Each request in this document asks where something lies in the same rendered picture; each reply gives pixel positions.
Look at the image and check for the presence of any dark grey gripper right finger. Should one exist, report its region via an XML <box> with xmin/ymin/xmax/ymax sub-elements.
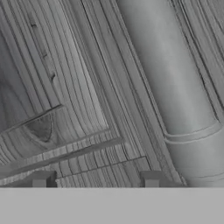
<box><xmin>138</xmin><ymin>170</ymin><xmax>188</xmax><ymax>188</ymax></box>

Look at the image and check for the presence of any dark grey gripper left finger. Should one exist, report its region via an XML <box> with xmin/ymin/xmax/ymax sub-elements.
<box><xmin>2</xmin><ymin>170</ymin><xmax>58</xmax><ymax>188</ymax></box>

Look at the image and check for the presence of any grey wooden cabinet door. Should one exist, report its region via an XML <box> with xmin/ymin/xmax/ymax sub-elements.
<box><xmin>0</xmin><ymin>0</ymin><xmax>187</xmax><ymax>188</ymax></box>
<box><xmin>170</xmin><ymin>0</ymin><xmax>224</xmax><ymax>123</ymax></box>

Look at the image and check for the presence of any grey cylindrical door handle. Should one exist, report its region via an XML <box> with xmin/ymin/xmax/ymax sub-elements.
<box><xmin>115</xmin><ymin>0</ymin><xmax>224</xmax><ymax>188</ymax></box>

